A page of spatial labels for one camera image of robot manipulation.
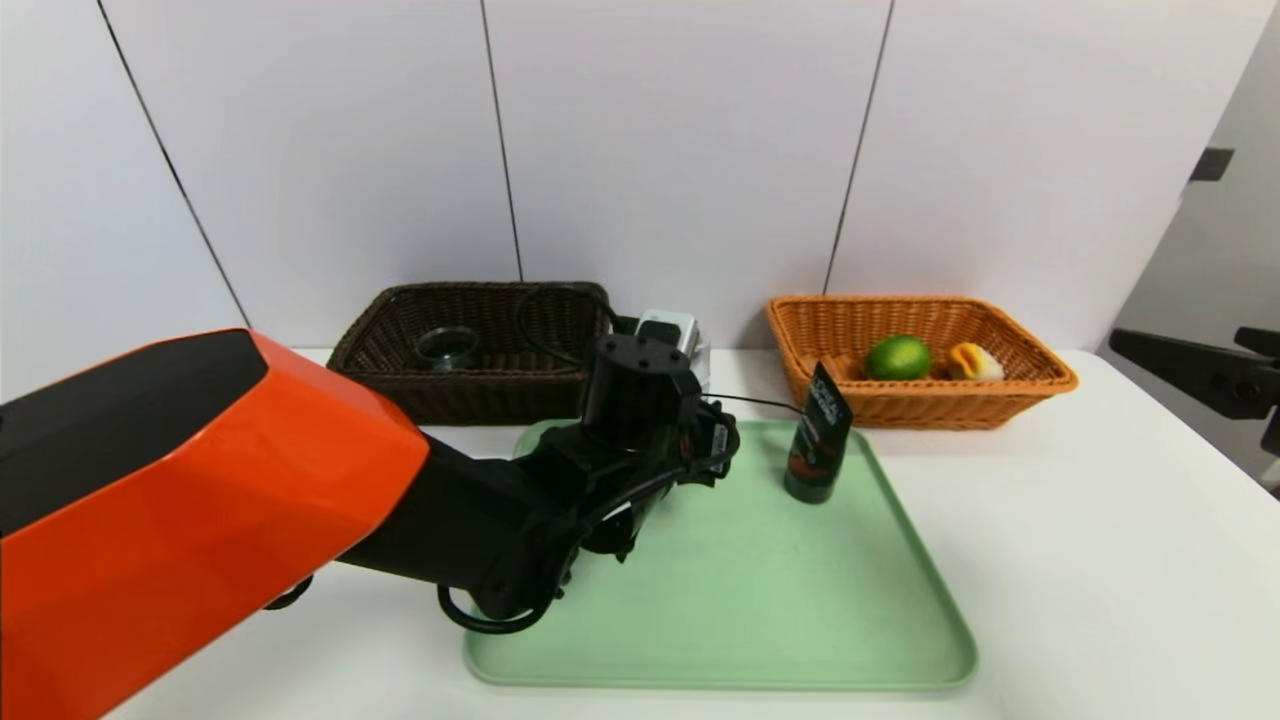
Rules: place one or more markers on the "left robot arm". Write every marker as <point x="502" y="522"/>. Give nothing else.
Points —
<point x="200" y="500"/>

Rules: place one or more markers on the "orange wicker basket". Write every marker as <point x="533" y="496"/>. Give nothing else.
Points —
<point x="1030" y="395"/>

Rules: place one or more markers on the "green citrus fruit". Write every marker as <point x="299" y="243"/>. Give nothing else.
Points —
<point x="898" y="358"/>

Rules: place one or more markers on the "dark brown wicker basket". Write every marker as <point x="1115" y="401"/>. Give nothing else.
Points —
<point x="400" y="330"/>

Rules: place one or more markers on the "dark wall plate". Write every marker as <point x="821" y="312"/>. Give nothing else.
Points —
<point x="1211" y="165"/>

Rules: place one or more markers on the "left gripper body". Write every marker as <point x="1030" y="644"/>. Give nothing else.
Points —
<point x="715" y="440"/>

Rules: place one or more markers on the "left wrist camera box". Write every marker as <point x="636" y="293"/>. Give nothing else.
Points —
<point x="668" y="328"/>

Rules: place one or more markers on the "light green plastic tray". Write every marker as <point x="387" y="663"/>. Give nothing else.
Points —
<point x="800" y="600"/>

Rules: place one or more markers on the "black cosmetic tube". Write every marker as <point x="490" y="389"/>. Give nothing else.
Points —
<point x="818" y="450"/>

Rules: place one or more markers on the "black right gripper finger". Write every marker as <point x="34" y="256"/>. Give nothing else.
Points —
<point x="1262" y="340"/>
<point x="1200" y="370"/>

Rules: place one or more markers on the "orange and white bun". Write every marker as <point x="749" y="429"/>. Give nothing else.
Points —
<point x="975" y="365"/>

